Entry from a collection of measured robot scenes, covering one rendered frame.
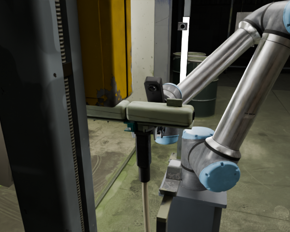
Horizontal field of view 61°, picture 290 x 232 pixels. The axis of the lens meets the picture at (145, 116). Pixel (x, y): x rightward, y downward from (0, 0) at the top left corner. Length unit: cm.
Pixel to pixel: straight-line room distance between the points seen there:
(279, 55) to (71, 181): 83
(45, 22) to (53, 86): 5
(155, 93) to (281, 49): 48
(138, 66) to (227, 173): 253
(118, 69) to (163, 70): 299
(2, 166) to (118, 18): 147
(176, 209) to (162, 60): 230
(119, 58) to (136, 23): 303
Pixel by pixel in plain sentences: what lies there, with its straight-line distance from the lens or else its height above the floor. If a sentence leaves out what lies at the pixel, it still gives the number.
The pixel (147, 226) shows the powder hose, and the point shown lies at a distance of 75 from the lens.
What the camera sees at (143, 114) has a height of 118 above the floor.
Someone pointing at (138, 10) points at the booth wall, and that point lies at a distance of 329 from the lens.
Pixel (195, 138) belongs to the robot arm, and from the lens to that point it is 110.
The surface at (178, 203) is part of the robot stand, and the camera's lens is 122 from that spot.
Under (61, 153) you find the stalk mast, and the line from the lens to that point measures 23.
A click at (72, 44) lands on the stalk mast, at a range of 24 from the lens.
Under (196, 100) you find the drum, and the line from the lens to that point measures 375.
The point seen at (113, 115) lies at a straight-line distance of 58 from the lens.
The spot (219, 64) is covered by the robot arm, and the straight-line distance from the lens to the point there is 102.
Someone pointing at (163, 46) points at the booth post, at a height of 111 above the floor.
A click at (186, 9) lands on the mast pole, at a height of 149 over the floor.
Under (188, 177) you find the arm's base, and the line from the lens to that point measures 121.
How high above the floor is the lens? 137
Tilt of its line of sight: 21 degrees down
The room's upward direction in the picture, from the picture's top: straight up
